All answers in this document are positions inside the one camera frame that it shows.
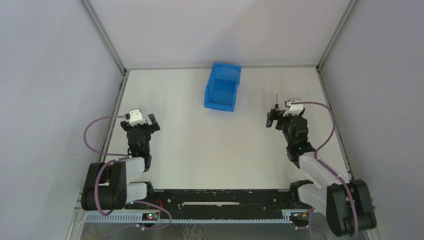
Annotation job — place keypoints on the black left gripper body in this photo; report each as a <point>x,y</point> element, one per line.
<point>139,128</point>

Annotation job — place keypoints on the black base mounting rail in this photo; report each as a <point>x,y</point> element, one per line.
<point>200,203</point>

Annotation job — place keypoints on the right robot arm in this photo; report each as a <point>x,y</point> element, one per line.
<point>346,203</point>

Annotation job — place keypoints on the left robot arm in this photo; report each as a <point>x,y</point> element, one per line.
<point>107,186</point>

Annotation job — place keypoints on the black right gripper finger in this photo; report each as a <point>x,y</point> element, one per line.
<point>272,115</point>
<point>301,114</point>

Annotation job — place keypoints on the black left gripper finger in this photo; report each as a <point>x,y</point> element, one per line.
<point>154,126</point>
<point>125,125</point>

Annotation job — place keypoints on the left aluminium frame rail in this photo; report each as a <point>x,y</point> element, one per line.
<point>94,18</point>

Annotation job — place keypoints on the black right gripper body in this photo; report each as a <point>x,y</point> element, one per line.
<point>283,120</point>

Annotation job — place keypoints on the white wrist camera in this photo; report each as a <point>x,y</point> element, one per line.
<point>293,107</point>
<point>135,117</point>

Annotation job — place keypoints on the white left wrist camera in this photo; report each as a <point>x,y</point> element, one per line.
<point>135,117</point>

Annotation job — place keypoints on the grey slotted cable duct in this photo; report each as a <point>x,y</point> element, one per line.
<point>141,217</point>

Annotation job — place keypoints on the blue plastic storage bin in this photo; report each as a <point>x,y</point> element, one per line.
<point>222,86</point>

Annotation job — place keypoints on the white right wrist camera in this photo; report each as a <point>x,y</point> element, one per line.
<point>293,107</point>

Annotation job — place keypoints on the right aluminium frame rail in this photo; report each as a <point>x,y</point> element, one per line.
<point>325,86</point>

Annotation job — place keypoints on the black yellow screwdriver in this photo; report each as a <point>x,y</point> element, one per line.
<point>276,103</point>

